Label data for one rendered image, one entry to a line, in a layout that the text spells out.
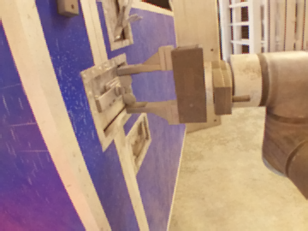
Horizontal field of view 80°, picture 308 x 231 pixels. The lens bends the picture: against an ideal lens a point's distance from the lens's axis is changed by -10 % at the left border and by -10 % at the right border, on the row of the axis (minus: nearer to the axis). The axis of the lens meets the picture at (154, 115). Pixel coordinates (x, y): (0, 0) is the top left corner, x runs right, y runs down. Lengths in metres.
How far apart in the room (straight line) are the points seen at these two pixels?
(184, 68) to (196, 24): 1.29
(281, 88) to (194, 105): 0.14
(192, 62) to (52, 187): 0.28
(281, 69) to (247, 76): 0.05
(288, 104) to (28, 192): 0.43
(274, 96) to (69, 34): 0.30
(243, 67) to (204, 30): 1.32
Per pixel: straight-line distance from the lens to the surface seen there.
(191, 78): 0.34
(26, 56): 0.23
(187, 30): 1.59
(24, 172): 0.34
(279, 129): 0.38
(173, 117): 0.38
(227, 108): 0.28
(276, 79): 0.34
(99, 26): 0.36
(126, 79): 0.39
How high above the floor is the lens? 0.87
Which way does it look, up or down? 23 degrees down
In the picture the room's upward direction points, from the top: 9 degrees counter-clockwise
